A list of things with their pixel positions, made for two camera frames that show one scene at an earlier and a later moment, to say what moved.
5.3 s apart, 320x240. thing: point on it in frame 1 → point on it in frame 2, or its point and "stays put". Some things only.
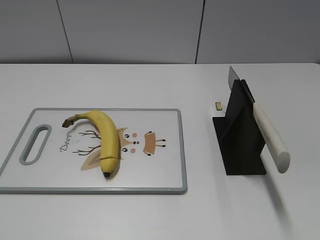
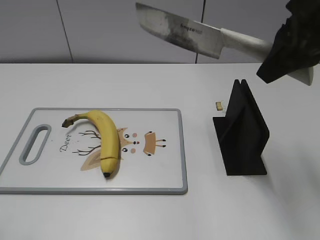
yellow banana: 109,141 stays put
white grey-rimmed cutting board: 46,157 stays put
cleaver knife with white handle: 277,149 → 207,39
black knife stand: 238,137 stays put
